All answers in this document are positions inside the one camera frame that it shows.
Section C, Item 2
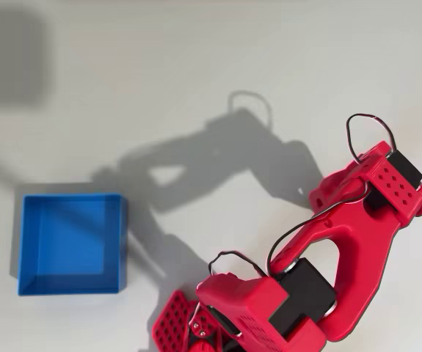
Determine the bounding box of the blue square tray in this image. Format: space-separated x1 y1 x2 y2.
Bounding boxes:
17 193 128 296

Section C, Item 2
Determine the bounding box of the forearm servo cable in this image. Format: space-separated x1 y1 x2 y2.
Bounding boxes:
267 181 368 276

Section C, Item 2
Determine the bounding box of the wrist servo cable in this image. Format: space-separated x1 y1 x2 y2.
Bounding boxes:
345 113 398 163

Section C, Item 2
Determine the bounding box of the elbow servo cable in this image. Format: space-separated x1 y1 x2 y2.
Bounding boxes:
208 250 270 280

